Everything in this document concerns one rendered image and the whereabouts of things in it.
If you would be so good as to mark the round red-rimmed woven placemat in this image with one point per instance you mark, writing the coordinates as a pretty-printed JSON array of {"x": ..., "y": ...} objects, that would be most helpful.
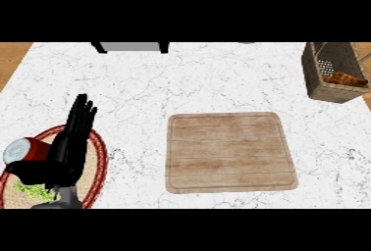
[{"x": 94, "y": 157}]

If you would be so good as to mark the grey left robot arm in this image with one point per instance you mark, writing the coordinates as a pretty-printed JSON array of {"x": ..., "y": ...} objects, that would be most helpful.
[{"x": 66, "y": 198}]

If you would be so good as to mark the wooden cutting board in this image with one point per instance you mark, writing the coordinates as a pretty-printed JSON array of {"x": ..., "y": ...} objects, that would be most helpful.
[{"x": 230, "y": 152}]

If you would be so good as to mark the grey and black appliance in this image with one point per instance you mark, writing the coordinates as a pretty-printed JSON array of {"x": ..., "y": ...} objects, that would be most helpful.
[{"x": 131, "y": 46}]

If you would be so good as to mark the brown croissant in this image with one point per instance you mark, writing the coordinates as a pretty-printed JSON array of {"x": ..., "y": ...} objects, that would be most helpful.
[{"x": 345, "y": 79}]

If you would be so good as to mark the red can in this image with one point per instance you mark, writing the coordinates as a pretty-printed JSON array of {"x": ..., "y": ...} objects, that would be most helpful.
[{"x": 27, "y": 150}]

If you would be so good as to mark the wicker basket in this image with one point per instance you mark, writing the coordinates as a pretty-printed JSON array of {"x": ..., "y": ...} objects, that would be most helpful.
[{"x": 333, "y": 73}]

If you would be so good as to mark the green leafy vegetable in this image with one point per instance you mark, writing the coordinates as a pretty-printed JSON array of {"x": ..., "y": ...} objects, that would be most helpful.
[{"x": 35, "y": 192}]

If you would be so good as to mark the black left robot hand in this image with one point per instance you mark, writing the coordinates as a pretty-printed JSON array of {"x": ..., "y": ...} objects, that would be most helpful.
[{"x": 73, "y": 143}]

